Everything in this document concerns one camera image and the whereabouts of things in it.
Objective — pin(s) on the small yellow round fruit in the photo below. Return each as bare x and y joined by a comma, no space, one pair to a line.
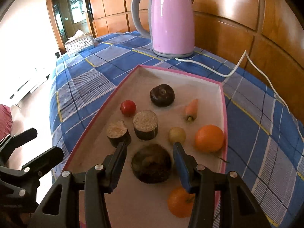
177,135

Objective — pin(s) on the orange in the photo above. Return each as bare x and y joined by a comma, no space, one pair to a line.
209,139
180,204

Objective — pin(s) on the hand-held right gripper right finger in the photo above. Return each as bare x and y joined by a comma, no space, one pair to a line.
184,171

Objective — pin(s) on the patterned tissue box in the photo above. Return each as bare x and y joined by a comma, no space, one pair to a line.
79,44

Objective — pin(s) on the brown rough round fruit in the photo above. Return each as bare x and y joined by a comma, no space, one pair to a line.
151,163

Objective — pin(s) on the small carrot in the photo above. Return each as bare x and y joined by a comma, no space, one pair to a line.
192,109

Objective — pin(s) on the pink-edged white tray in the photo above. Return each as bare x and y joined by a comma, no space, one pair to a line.
206,92

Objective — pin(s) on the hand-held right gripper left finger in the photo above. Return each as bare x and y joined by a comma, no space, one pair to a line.
117,168

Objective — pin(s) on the wooden panel wardrobe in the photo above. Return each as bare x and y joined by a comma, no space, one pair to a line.
225,9

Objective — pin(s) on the blue plaid cloth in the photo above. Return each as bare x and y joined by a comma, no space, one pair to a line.
78,87

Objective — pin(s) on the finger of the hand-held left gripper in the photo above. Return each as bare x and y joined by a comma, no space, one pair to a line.
21,139
47,158

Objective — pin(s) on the pink electric kettle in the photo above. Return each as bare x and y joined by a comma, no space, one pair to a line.
171,21

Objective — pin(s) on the small tomato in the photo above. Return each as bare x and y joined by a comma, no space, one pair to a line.
128,108

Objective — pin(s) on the dark purple round fruit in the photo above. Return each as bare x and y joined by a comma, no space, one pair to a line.
162,95

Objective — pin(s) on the wooden door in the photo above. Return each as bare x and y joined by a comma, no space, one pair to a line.
76,11

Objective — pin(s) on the dark red cloth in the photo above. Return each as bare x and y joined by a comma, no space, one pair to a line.
4,121

